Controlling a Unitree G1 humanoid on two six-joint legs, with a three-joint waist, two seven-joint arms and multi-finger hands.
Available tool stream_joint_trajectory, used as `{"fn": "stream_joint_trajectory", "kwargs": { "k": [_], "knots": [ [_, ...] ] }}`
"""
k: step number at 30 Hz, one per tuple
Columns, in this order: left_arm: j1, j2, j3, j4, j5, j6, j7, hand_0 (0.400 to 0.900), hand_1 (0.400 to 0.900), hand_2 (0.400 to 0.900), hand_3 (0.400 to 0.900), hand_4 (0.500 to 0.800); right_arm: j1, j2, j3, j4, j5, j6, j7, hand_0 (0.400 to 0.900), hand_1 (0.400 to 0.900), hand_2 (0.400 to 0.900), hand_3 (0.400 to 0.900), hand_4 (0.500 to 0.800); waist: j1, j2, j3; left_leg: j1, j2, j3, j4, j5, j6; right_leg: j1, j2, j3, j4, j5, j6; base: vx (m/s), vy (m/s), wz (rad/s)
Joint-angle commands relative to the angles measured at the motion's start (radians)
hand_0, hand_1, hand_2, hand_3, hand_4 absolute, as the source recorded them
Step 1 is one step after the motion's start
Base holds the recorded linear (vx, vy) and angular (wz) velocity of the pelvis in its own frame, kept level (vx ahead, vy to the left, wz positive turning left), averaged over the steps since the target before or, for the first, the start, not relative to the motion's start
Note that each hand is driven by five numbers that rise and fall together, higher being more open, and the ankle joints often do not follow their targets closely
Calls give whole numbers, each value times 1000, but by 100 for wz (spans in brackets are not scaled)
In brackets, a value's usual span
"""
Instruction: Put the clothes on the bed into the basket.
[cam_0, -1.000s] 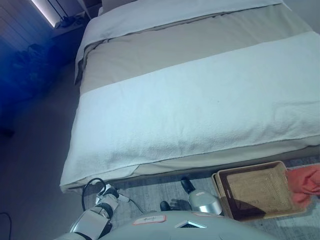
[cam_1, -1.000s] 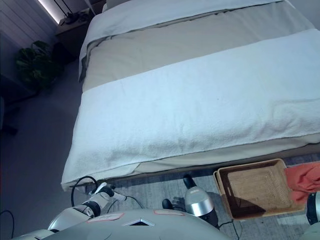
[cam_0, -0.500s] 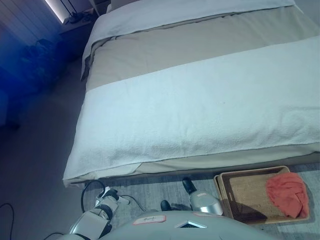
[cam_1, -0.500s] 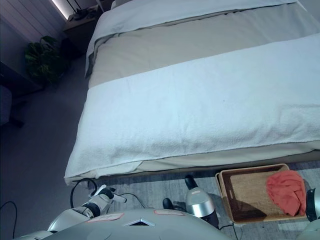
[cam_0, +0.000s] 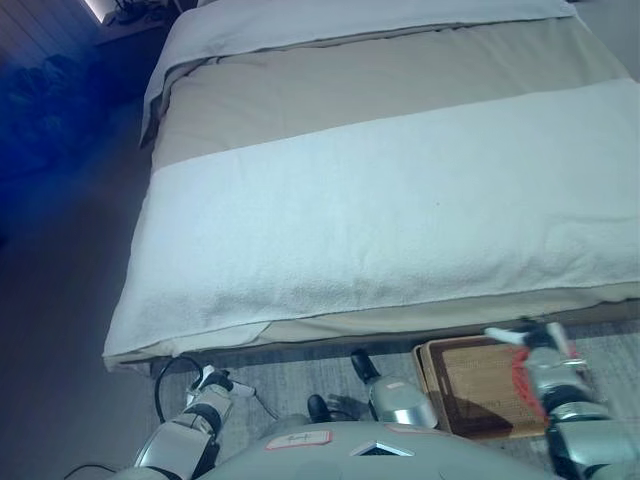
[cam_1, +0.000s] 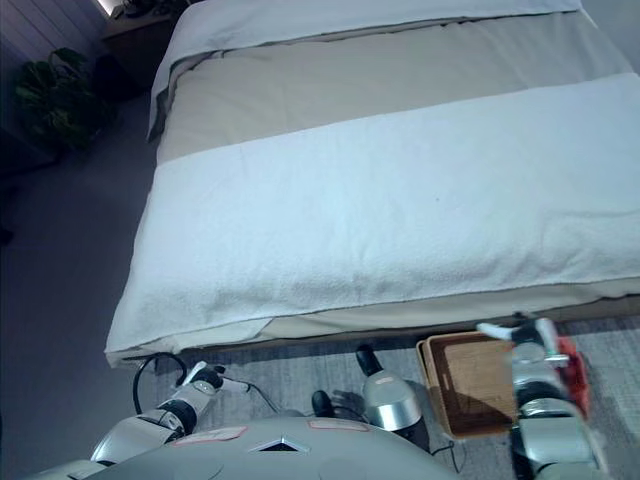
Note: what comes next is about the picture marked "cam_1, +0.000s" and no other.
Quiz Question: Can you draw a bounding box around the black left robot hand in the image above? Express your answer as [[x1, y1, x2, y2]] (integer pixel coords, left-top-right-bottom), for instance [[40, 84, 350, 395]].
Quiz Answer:
[[181, 360, 252, 396]]

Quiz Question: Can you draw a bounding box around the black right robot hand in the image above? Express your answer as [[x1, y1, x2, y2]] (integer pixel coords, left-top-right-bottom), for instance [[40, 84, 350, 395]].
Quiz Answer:
[[475, 311, 571, 362]]

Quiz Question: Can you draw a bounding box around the orange cloth garment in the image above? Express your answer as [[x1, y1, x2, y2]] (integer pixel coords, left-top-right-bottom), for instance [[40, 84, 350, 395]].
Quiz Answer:
[[553, 333, 592, 420]]

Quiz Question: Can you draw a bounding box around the woven wicker basket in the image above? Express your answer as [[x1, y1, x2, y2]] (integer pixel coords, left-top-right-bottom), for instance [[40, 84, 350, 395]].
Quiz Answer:
[[415, 330, 522, 441]]

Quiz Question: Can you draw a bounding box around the beige bed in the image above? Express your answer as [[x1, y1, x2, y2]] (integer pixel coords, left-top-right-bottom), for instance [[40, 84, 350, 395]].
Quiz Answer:
[[103, 0, 640, 370]]

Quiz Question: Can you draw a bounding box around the grey floor rug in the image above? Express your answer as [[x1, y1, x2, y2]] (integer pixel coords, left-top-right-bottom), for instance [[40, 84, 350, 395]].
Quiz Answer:
[[148, 313, 640, 480]]

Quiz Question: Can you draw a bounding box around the grey robot torso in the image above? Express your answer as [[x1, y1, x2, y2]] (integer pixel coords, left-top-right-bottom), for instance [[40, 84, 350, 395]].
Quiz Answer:
[[28, 417, 462, 480]]

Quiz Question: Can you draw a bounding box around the silver left robot leg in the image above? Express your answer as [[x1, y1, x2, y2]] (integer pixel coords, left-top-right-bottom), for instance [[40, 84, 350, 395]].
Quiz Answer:
[[310, 389, 352, 419]]

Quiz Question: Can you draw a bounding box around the silver robot leg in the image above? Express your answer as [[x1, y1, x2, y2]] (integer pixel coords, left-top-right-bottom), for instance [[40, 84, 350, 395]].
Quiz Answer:
[[355, 343, 432, 447], [310, 389, 352, 419]]

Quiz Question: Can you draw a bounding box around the silver right robot leg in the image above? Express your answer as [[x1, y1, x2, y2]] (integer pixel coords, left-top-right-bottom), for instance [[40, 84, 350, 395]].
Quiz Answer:
[[355, 343, 432, 447]]

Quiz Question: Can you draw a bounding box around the white terry blanket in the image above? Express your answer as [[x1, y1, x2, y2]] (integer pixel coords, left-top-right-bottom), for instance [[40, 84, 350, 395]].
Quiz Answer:
[[104, 72, 640, 354]]

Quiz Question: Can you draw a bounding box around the green potted plant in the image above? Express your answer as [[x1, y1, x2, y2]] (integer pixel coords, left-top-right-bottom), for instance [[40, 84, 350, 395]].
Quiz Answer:
[[11, 46, 120, 154]]

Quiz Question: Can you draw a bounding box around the black waste bin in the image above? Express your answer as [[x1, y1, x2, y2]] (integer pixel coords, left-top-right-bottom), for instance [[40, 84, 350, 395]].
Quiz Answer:
[[91, 53, 140, 102]]

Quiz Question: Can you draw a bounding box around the wooden nightstand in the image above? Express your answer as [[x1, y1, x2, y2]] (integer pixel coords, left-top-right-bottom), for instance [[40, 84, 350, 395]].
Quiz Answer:
[[101, 11, 190, 92]]

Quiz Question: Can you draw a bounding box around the light grey folded sheet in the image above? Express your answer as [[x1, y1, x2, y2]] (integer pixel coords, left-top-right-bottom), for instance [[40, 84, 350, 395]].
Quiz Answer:
[[146, 0, 585, 144]]

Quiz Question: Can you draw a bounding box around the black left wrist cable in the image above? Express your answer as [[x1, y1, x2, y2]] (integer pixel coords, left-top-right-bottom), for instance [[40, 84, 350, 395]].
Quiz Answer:
[[131, 351, 189, 416]]

